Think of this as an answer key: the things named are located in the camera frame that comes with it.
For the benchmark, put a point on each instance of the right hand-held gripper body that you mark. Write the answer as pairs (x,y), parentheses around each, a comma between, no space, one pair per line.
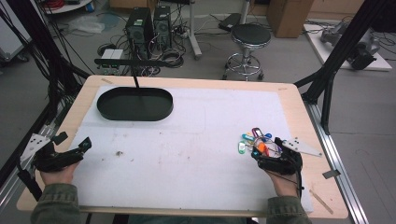
(280,163)

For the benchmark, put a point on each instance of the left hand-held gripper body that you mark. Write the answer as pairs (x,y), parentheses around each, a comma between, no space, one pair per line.
(54,160)

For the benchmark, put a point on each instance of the bunch of colourful key tags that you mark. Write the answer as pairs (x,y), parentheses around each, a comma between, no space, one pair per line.
(260,143)

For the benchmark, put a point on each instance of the person's left hand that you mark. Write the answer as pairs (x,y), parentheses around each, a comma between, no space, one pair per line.
(59,175)

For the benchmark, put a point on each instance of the person's right hand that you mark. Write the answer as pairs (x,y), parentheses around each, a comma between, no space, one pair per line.
(285,185)

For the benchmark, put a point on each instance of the grey tape piece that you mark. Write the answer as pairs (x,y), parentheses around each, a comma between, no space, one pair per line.
(331,174)

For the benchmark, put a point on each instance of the beige tape strip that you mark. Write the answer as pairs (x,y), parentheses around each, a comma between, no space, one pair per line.
(321,202)

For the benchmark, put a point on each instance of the black oval tray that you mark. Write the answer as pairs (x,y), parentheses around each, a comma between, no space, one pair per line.
(135,105)

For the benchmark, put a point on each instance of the white table mat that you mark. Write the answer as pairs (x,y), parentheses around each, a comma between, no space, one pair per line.
(186,155)

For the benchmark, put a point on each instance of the white box device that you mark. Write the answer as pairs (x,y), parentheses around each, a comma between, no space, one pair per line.
(112,57)

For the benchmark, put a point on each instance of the white floor board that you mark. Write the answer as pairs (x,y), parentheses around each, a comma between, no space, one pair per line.
(330,53)

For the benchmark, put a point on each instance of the black round stool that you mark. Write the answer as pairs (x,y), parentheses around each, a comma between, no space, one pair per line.
(250,35)

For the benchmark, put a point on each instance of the white panel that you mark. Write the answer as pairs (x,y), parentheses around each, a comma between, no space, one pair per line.
(12,34)

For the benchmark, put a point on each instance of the clear plastic bag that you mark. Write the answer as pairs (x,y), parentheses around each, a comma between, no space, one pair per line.
(85,25)

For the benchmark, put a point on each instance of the black computer tower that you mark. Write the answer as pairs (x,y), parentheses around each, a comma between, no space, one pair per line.
(138,31)
(162,26)

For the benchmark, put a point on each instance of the cardboard box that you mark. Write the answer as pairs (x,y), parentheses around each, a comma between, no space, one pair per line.
(289,17)

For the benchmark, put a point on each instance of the grey machine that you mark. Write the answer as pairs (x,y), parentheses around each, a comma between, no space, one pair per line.
(361,46)

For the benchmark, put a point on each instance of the flat black case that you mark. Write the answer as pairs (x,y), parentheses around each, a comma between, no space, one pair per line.
(229,21)

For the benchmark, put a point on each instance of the white round table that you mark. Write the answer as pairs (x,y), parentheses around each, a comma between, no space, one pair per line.
(71,6)

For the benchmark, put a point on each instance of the white table leg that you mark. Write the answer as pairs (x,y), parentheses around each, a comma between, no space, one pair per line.
(193,31)

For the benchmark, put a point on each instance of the aluminium rail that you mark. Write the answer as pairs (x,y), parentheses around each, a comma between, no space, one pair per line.
(339,161)
(18,183)

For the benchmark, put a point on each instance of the black camera stand bar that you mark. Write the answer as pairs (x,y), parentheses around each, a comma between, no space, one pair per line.
(130,62)

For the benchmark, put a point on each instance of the black metal frame strut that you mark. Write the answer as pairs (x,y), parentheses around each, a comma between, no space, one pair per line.
(336,56)
(37,46)

